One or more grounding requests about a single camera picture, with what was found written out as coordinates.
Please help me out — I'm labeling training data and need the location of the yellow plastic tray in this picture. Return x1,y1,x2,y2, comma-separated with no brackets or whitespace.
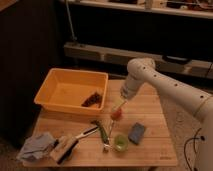
34,68,108,115

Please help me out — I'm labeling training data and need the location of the black cable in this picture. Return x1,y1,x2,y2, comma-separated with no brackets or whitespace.
183,127,207,171

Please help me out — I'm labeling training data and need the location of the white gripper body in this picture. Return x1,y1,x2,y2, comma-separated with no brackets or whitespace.
120,75,140,100

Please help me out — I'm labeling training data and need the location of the wooden table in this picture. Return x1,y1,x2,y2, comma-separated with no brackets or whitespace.
34,80,177,168

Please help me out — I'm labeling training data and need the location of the wooden scrub brush block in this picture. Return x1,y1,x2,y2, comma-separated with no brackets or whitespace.
50,136,78,164

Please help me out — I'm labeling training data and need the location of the green cup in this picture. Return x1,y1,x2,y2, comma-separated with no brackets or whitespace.
114,134,129,152

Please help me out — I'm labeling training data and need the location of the green pepper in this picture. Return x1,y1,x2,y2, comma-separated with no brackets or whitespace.
91,120,108,143

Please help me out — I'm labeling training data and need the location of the dark brown object in tray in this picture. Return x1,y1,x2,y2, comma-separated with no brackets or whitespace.
82,92,102,107

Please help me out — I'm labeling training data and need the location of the grey shelf rail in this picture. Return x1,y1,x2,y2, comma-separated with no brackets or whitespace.
64,42,213,79

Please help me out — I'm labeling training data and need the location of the grey cloth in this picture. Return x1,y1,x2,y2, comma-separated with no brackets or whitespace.
17,132,56,162

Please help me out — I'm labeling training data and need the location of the blue sponge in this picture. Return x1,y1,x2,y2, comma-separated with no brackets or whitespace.
128,123,146,145

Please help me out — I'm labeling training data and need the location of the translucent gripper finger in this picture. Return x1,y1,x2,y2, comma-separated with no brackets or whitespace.
112,100,126,112

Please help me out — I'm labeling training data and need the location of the orange tomato ball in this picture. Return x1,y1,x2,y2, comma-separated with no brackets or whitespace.
111,108,122,120

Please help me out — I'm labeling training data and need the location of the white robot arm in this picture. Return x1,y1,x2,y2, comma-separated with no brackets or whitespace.
112,58,213,171

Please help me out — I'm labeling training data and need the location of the metal fork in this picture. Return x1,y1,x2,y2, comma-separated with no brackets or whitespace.
103,120,115,153

